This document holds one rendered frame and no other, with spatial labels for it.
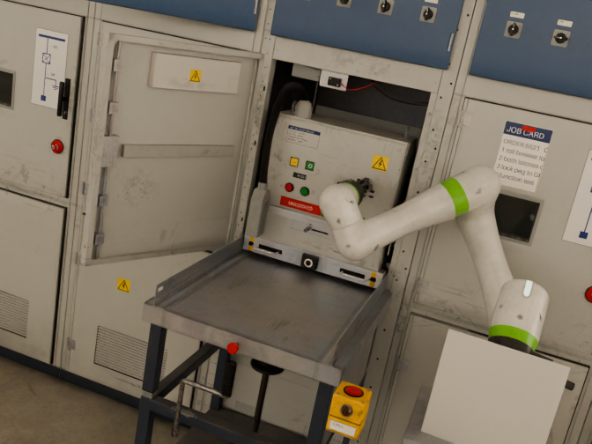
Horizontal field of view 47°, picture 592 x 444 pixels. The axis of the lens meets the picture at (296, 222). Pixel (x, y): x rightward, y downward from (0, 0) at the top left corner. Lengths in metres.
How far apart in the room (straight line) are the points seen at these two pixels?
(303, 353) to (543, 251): 0.91
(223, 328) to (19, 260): 1.44
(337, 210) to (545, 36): 0.86
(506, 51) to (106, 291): 1.82
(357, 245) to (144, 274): 1.14
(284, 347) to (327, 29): 1.10
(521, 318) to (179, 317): 0.95
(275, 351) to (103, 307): 1.24
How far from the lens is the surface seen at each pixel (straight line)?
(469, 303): 2.46
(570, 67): 2.32
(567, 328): 2.47
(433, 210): 2.06
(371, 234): 2.00
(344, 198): 1.98
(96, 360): 3.15
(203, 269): 2.31
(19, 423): 3.04
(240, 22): 2.50
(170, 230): 2.48
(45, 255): 3.12
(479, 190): 2.11
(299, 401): 2.78
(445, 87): 2.36
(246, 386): 2.84
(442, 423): 1.89
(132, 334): 2.99
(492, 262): 2.17
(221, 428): 2.14
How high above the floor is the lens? 1.71
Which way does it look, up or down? 16 degrees down
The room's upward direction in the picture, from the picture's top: 11 degrees clockwise
